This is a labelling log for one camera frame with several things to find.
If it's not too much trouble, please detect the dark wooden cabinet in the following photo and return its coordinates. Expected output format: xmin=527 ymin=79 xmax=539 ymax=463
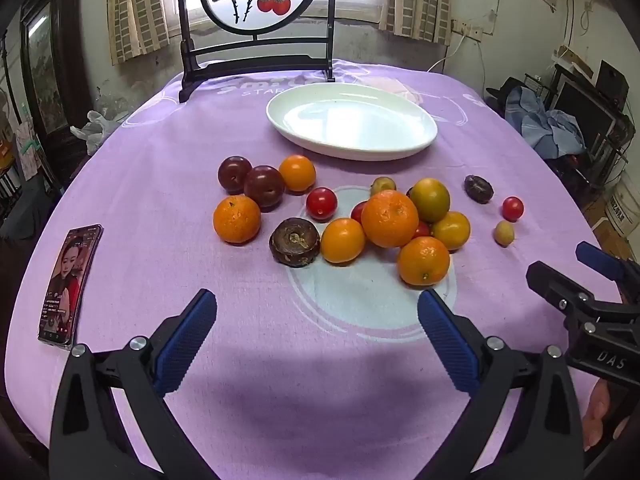
xmin=0 ymin=0 xmax=88 ymax=221

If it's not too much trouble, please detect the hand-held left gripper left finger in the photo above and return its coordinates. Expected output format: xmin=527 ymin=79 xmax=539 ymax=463
xmin=49 ymin=288 xmax=218 ymax=480

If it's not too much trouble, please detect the beige brick-pattern curtain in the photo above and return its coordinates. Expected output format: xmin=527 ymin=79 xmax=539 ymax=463
xmin=378 ymin=0 xmax=453 ymax=46
xmin=106 ymin=0 xmax=171 ymax=66

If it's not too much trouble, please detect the cardboard box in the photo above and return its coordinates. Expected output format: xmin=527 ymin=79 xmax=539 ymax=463
xmin=585 ymin=195 xmax=626 ymax=252

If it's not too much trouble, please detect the brown water chestnut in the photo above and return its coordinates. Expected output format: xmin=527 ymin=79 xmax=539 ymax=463
xmin=269 ymin=217 xmax=321 ymax=268
xmin=463 ymin=175 xmax=495 ymax=205

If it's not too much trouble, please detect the white plastic bucket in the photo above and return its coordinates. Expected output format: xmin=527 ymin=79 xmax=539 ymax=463
xmin=607 ymin=180 xmax=640 ymax=238

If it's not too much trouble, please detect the white oval plate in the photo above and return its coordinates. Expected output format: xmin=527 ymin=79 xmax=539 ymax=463
xmin=266 ymin=83 xmax=438 ymax=162

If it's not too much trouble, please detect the large orange mandarin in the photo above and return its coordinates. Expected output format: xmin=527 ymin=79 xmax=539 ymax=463
xmin=361 ymin=190 xmax=420 ymax=248

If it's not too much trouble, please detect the black hat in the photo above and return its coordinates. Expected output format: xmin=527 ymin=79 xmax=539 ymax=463
xmin=486 ymin=77 xmax=526 ymax=107

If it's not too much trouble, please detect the green-orange mandarin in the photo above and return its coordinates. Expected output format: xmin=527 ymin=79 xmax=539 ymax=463
xmin=409 ymin=178 xmax=451 ymax=223

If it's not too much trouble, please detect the blue cloth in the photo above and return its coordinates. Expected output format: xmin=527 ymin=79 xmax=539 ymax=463
xmin=505 ymin=86 xmax=586 ymax=159

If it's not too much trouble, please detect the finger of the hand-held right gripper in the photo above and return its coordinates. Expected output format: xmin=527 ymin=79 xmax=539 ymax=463
xmin=526 ymin=261 xmax=640 ymax=346
xmin=576 ymin=241 xmax=640 ymax=306

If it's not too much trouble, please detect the black speaker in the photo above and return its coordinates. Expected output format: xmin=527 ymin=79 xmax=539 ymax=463
xmin=596 ymin=60 xmax=630 ymax=108

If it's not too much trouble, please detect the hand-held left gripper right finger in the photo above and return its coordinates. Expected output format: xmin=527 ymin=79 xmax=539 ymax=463
xmin=417 ymin=288 xmax=586 ymax=480

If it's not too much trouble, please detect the white cable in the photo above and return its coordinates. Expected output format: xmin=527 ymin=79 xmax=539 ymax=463
xmin=427 ymin=35 xmax=481 ymax=73

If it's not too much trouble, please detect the smartphone with lit screen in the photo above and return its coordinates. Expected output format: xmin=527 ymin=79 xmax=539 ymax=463
xmin=37 ymin=224 xmax=104 ymax=351

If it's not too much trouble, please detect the black monitor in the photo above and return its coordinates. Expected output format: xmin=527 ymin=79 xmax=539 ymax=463
xmin=552 ymin=72 xmax=618 ymax=156

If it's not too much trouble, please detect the white plastic bag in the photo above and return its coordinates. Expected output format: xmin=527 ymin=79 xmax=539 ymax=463
xmin=70 ymin=109 xmax=131 ymax=156

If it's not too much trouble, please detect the purple printed tablecloth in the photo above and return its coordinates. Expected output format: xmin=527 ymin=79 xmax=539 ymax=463
xmin=5 ymin=59 xmax=631 ymax=480

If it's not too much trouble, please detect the person's right hand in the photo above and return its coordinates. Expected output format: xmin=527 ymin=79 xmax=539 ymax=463
xmin=582 ymin=379 xmax=632 ymax=452

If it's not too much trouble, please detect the small smooth orange fruit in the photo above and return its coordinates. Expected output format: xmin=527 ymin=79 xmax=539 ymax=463
xmin=320 ymin=217 xmax=367 ymax=264
xmin=432 ymin=211 xmax=471 ymax=251
xmin=278 ymin=154 xmax=317 ymax=192

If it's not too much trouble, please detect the dark red plum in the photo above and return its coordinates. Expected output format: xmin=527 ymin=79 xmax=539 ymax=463
xmin=243 ymin=165 xmax=286 ymax=207
xmin=217 ymin=156 xmax=253 ymax=194

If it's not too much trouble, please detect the wall power socket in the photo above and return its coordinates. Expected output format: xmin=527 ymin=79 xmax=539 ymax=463
xmin=452 ymin=20 xmax=482 ymax=42

